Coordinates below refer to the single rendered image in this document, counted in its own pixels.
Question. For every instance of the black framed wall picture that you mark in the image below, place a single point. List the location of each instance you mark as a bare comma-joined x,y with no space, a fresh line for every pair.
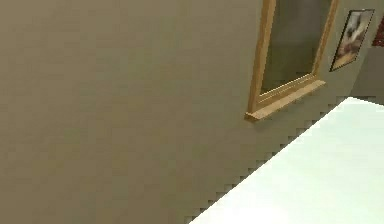
351,36

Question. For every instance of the dark red wall picture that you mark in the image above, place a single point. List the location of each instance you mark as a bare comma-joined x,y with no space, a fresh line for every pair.
380,35

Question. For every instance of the wooden framed window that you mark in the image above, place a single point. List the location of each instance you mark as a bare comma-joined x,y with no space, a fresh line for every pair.
263,66

